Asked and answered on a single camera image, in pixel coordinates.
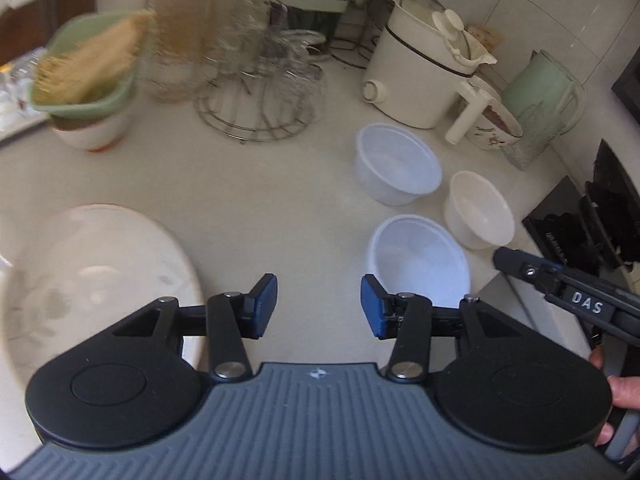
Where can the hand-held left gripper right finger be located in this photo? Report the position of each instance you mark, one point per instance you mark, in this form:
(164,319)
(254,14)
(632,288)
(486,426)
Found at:
(372,310)

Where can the green chopstick holder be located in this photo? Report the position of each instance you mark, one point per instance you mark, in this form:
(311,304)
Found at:
(310,15)

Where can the small white ceramic bowl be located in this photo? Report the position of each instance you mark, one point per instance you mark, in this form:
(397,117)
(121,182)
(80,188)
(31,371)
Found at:
(477,210)

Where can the grey floral white plate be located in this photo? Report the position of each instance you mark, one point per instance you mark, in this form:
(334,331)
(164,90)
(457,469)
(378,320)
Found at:
(100,260)

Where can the person's right hand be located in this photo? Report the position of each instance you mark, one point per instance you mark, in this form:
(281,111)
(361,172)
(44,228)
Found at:
(627,392)

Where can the dried noodles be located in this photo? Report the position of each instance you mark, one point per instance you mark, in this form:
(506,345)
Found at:
(85,67)

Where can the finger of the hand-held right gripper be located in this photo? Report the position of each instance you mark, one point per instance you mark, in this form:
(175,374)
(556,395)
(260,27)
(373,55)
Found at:
(525,267)

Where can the floral ceramic bowl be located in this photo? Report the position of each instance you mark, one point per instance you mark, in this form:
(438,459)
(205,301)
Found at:
(492,120)

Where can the clear plastic bowl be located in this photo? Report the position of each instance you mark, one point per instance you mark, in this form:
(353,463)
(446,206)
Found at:
(420,255)
(397,160)

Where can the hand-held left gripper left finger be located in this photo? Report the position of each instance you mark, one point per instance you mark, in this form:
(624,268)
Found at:
(265,305)

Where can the black gas stove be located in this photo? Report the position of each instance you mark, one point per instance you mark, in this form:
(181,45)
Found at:
(575,230)

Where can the white electric kettle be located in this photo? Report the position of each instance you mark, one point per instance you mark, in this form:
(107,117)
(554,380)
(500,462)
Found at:
(415,75)

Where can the metal utensil stand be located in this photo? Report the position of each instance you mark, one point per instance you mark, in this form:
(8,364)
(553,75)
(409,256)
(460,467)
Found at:
(350,50)

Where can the green plastic pitcher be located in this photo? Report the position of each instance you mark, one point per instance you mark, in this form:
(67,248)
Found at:
(537,95)

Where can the white bowl with red foot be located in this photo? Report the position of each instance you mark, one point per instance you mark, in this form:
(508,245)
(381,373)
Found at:
(95,132)

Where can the group of clear glass cups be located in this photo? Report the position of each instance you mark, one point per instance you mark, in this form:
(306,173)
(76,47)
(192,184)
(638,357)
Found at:
(265,45)

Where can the red lid plastic jar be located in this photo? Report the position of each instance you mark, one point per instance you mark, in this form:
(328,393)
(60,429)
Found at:
(175,35)

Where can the green bowl with noodles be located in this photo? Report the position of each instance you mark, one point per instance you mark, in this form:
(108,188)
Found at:
(107,95)

